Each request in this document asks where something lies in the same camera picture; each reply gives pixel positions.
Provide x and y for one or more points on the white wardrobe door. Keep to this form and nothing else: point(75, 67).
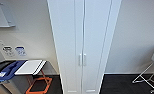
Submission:
point(69, 40)
point(94, 40)

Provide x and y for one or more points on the white wardrobe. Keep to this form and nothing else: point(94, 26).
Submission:
point(53, 33)

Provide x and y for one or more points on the white sign blue print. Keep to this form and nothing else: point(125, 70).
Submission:
point(20, 51)

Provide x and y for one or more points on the white sign dark print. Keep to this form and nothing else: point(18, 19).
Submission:
point(7, 50)

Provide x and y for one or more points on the blue tray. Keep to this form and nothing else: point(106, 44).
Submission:
point(6, 72)

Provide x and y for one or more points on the orange frame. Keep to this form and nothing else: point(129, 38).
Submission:
point(43, 78)

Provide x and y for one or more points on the grey wall board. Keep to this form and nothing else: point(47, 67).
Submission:
point(3, 13)

